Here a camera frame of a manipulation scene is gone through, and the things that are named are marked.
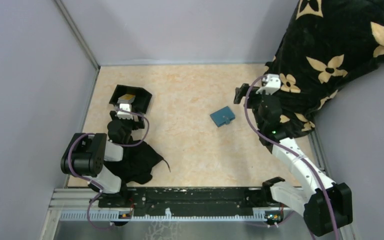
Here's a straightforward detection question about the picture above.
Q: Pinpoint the black card tray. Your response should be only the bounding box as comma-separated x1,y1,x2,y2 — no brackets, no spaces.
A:
109,84,153,114

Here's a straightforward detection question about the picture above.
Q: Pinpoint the yellow credit card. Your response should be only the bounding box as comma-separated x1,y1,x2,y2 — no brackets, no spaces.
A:
117,94,136,104

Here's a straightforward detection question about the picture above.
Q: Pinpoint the blue card holder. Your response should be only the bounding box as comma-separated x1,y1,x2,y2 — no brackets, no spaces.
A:
209,106,236,128

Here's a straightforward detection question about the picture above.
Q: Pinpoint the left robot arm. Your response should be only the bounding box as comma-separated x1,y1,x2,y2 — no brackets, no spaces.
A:
60,110,150,207

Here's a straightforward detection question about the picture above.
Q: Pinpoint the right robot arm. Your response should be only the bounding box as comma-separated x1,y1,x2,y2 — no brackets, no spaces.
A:
233,83,353,238

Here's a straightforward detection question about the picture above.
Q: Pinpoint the black cloth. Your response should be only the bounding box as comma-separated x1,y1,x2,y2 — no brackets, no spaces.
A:
104,142,167,185

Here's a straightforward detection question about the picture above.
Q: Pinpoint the black floral blanket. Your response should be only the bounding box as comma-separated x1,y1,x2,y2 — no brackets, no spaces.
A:
264,0,384,138

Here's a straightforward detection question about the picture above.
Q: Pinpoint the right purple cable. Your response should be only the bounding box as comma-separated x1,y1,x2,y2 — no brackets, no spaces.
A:
243,75,340,240

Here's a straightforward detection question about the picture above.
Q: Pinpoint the purple cable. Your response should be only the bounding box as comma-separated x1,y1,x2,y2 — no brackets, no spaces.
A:
66,107,150,231
243,75,340,240

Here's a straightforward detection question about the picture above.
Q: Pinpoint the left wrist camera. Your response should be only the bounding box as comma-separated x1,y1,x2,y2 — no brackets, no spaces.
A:
116,103,134,120

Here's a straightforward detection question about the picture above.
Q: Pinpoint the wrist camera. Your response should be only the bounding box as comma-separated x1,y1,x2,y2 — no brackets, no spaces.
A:
256,74,282,95
116,103,134,120

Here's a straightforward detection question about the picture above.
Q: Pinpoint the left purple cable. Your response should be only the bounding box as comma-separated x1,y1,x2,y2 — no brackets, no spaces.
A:
66,107,150,231

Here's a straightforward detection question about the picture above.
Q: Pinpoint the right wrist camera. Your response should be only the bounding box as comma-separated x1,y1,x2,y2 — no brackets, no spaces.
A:
256,74,282,95

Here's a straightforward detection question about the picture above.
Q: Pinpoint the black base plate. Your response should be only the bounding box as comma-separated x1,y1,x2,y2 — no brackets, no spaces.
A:
97,187,281,217

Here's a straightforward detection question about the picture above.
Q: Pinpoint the aluminium frame rail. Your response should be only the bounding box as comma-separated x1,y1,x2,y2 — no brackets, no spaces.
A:
49,187,290,225

